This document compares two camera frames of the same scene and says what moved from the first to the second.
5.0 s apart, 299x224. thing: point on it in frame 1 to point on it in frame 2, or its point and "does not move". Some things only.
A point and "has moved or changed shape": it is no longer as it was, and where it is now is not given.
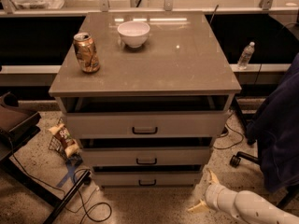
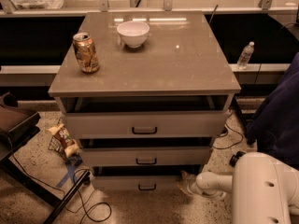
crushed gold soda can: (86, 51) does not move
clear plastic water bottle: (246, 56) does not move
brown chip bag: (68, 143) does not move
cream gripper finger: (213, 177) to (185, 175)
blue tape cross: (70, 169) does not move
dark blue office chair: (274, 128) does not move
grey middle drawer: (148, 157) does not move
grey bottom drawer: (148, 175) has moved or changed shape
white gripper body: (212, 196) to (192, 187)
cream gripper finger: (200, 207) to (183, 188)
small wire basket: (55, 145) does not move
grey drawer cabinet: (146, 93) does not move
